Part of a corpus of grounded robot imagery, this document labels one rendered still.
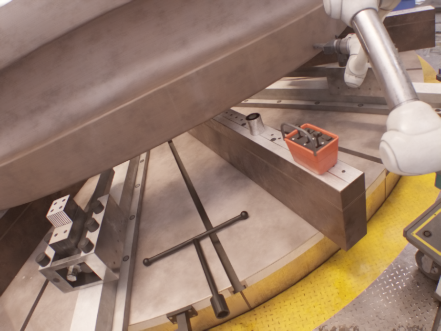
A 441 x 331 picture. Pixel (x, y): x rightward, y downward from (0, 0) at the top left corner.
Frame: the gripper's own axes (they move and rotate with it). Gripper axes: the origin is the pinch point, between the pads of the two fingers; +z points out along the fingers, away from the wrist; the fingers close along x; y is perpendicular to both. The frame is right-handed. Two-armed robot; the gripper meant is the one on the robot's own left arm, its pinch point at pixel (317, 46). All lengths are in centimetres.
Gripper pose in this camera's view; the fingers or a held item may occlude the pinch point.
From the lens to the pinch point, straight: 197.2
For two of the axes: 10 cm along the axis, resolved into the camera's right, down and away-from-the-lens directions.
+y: -3.3, -7.5, -5.7
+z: -6.6, -2.5, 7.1
